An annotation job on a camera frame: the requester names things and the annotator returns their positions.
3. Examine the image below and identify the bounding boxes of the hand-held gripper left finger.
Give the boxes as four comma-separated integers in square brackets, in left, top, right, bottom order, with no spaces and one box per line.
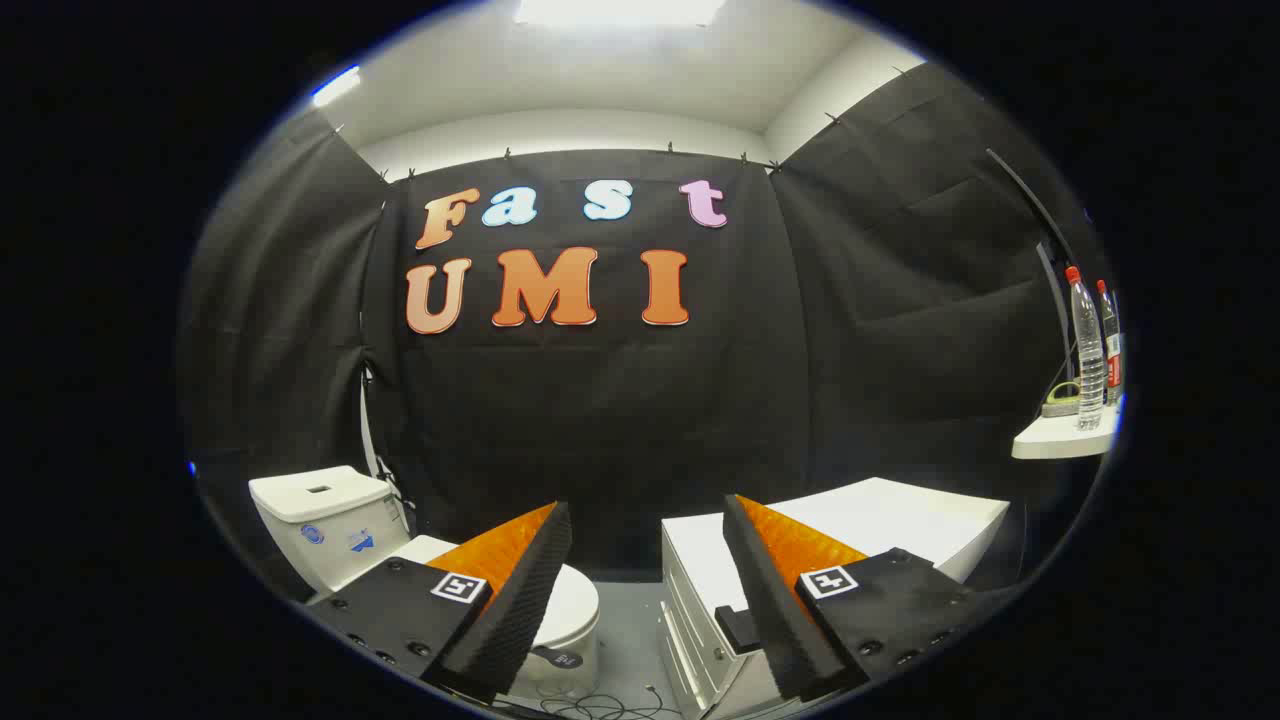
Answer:
[305,500,574,706]

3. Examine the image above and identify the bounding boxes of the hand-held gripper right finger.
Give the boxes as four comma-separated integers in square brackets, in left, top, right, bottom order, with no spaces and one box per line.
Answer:
[722,493,1011,704]

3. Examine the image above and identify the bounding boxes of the white toilet lid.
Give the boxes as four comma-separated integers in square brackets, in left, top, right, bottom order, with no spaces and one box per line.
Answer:
[395,535,601,669]

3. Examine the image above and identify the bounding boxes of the white toilet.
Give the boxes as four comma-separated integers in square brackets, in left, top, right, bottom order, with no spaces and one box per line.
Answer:
[248,465,601,701]

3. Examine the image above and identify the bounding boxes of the white drawer cabinet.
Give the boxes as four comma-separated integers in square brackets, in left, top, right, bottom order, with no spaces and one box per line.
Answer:
[658,477,1011,719]

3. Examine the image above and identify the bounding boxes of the black backdrop cloth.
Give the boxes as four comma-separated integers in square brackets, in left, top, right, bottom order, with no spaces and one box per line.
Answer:
[178,62,1101,601]

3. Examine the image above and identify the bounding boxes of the white stand pole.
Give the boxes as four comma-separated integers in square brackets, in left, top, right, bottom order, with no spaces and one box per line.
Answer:
[358,362,413,533]

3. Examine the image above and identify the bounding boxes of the white shelf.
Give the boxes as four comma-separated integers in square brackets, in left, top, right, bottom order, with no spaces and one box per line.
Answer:
[1012,400,1123,461]

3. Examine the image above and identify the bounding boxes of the clear water bottle red cap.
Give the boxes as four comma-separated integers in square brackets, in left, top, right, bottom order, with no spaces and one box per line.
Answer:
[1064,266,1107,432]
[1096,280,1124,406]

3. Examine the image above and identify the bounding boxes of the small ceiling light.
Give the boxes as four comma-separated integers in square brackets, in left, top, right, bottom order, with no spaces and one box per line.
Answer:
[311,66,362,108]

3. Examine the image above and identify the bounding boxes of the large ceiling light panel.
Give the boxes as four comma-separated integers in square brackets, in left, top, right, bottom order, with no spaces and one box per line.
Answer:
[515,0,727,27]

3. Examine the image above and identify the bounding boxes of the black floor cables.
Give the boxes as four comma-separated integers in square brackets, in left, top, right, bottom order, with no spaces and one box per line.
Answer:
[500,683,683,720]

